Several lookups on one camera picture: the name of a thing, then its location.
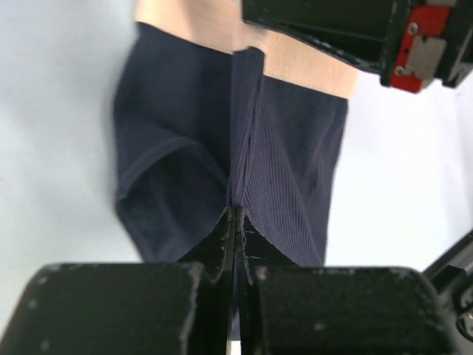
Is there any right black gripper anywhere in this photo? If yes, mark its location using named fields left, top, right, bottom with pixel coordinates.
left=242, top=0, right=472, bottom=92

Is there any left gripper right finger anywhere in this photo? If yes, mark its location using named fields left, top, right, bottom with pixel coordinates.
left=236, top=209, right=472, bottom=354

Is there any navy blue underwear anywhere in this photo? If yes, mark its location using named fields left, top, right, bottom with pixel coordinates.
left=113, top=1, right=358, bottom=266

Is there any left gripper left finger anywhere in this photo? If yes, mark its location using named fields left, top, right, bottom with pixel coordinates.
left=1, top=209, right=235, bottom=354

